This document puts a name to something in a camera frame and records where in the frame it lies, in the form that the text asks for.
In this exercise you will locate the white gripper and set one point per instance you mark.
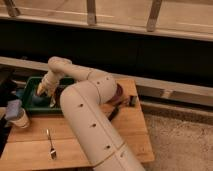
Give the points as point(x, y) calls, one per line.
point(49, 83)

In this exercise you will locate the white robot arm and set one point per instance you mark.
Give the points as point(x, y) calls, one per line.
point(80, 104)

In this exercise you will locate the green plastic tray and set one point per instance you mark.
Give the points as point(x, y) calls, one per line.
point(37, 105)

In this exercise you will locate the purple sponge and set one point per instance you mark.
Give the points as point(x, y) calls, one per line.
point(13, 109)

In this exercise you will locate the wooden board table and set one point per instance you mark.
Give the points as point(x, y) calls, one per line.
point(29, 149)

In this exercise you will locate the silver metal fork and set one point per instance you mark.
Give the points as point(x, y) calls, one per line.
point(52, 149)

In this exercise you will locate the dark red bowl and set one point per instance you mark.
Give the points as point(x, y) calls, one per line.
point(116, 98)

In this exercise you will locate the black handled tool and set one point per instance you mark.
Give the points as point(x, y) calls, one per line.
point(128, 102)

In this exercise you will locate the metal window frame rail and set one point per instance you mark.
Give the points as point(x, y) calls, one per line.
point(190, 19)

